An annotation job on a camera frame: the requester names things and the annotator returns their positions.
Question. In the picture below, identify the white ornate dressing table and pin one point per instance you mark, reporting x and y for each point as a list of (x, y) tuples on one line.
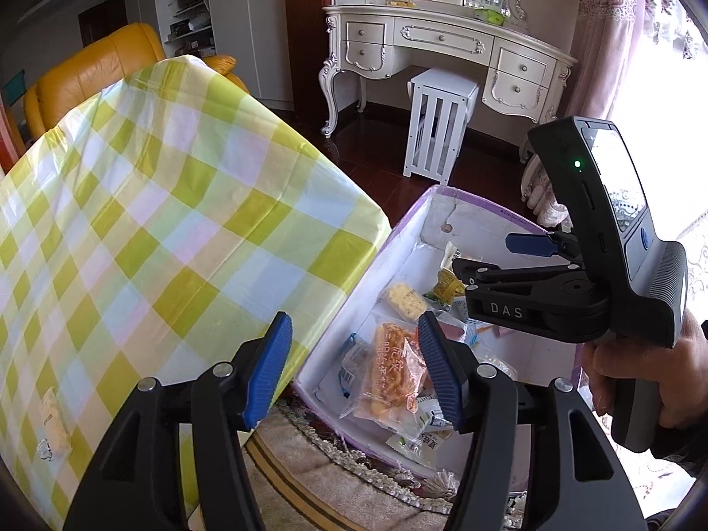
[(442, 44)]

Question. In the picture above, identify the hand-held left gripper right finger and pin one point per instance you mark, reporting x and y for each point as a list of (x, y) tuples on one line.
[(440, 368)]

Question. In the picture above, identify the yellow leather armchair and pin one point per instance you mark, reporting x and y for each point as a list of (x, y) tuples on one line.
[(110, 66)]

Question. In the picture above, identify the orange bun packet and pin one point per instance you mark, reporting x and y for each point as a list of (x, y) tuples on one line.
[(392, 376)]

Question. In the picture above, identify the clear pale biscuit packet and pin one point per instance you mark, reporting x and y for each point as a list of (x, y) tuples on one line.
[(52, 426)]

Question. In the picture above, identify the white green snack packet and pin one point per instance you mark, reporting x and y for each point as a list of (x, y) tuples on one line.
[(420, 437)]

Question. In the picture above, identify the small green pack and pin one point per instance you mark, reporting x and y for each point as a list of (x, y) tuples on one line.
[(489, 15)]

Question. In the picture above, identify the dark grain cake packet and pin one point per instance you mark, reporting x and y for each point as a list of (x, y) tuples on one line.
[(354, 362)]

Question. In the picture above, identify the clear yellow cracker packet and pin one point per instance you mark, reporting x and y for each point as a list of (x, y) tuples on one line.
[(406, 298)]

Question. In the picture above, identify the white box purple rim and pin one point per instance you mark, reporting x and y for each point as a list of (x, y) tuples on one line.
[(481, 221)]

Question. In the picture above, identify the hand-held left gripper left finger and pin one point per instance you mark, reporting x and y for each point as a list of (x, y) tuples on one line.
[(268, 368)]

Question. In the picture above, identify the small white snack packet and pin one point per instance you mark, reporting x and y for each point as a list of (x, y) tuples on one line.
[(451, 254)]

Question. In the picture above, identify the white slatted stool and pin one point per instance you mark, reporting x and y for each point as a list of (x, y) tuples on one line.
[(437, 121)]

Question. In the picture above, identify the person's right hand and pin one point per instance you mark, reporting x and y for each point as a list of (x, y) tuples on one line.
[(691, 376)]

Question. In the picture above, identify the white cabinet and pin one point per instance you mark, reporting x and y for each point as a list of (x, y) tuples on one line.
[(249, 27)]

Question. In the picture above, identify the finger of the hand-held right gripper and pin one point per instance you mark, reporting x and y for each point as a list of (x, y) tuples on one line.
[(531, 243), (525, 275)]

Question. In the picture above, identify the tasselled seat cover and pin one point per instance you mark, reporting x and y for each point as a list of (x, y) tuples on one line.
[(332, 448)]

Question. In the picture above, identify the pink snack packet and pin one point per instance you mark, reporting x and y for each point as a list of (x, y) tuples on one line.
[(453, 333)]

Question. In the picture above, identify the blue white snack packet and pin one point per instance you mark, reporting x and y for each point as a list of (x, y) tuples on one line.
[(470, 332)]

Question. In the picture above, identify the white lace curtain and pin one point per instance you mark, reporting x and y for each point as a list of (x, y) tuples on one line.
[(547, 199)]

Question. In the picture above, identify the green checked tablecloth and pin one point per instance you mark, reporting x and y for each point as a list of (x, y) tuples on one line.
[(166, 232)]

